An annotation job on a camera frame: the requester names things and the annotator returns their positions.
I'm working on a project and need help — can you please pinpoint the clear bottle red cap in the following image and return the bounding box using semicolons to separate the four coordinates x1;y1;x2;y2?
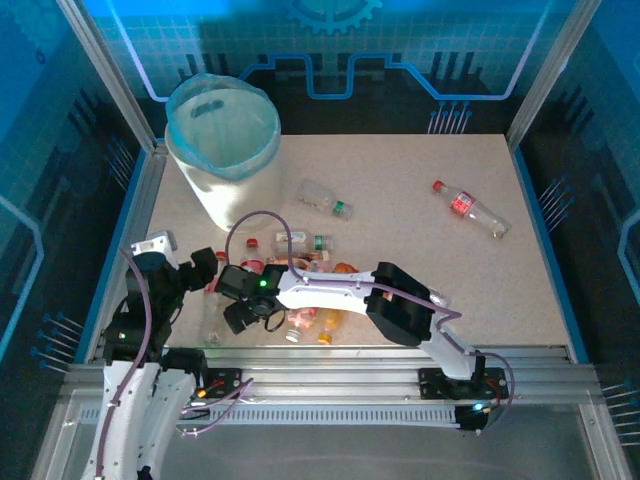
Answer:
202;251;229;347

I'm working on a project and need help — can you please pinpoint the orange juice bottle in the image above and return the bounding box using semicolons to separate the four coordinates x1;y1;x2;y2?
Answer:
317;260;360;347

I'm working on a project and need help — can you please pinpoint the translucent white plastic bin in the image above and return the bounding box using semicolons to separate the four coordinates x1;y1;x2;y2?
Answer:
164;73;284;234

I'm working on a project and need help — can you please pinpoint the blue plastic bin liner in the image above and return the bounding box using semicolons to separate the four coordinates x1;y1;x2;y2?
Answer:
164;72;282;184

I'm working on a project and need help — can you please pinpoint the brown coffee bottle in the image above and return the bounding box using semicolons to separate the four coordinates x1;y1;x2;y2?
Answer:
267;253;321;274

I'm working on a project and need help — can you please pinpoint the pink drink bottle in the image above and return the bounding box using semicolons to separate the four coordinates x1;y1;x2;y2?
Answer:
283;258;335;345

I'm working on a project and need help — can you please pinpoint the clear bottle bird label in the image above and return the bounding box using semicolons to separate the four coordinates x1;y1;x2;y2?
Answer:
271;229;335;257

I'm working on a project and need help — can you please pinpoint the blue table edge strip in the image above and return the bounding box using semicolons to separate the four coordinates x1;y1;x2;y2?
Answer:
73;147;151;362
509;144;591;364

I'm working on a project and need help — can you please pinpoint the clear bottle green neck band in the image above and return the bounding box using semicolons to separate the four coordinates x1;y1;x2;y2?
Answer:
297;179;355;221

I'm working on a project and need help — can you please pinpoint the grey metal platform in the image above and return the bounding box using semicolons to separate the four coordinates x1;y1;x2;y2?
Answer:
29;389;634;480

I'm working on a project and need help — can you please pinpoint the black base connector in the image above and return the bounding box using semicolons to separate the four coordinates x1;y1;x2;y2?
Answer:
453;399;501;435

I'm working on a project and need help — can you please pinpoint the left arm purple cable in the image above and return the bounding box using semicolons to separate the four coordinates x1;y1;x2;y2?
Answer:
92;247;254;480

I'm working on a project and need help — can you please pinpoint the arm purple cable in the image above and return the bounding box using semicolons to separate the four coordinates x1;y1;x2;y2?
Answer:
224;209;516;436
92;247;254;480

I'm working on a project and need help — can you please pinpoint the black loop cable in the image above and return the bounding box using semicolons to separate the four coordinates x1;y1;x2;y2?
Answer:
263;307;289;334

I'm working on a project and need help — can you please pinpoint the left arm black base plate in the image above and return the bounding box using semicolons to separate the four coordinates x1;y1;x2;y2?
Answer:
197;367;245;401

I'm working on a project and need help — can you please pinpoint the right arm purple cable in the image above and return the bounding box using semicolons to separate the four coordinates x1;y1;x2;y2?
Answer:
224;209;516;436

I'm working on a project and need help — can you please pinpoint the aluminium frame rail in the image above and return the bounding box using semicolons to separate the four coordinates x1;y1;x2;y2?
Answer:
64;343;601;407

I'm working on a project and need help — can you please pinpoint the slotted cable duct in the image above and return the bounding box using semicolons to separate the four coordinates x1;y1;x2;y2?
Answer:
79;403;464;427

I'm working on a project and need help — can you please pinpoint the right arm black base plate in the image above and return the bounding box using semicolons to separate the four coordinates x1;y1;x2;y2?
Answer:
417;366;509;401

